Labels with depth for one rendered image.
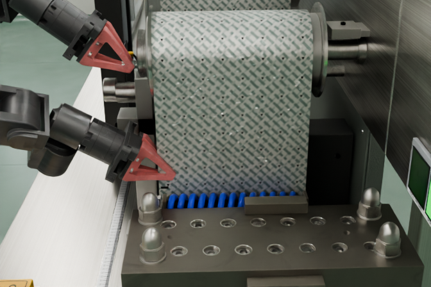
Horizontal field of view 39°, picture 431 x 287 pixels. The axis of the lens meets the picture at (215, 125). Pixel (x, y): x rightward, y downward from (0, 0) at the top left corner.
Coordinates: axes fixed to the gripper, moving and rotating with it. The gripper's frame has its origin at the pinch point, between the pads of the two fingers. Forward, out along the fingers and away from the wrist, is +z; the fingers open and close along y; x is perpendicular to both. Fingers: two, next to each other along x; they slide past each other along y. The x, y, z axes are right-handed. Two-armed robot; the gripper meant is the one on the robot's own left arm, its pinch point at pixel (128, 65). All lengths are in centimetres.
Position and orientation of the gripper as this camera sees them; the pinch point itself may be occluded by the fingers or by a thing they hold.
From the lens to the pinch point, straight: 96.4
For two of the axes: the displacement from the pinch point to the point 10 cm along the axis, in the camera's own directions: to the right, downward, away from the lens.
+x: 6.1, -7.5, -2.7
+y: 0.4, 3.7, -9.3
